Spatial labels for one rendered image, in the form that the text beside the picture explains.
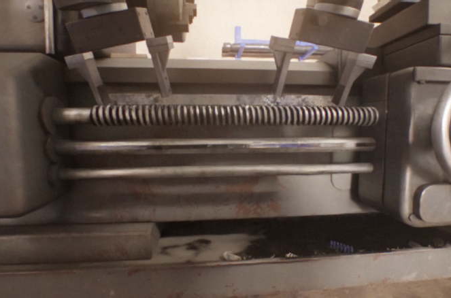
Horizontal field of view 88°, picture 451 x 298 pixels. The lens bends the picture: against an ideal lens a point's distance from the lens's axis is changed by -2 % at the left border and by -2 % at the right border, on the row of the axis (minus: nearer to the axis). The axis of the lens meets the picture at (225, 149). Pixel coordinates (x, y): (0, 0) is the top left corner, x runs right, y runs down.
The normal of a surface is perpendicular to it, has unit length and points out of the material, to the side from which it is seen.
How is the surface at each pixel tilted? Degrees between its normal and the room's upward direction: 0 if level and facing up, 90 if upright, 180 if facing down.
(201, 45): 90
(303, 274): 90
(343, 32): 113
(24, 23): 90
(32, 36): 90
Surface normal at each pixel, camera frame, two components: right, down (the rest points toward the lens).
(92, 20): -0.09, 0.47
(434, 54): -1.00, 0.01
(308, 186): 0.10, 0.08
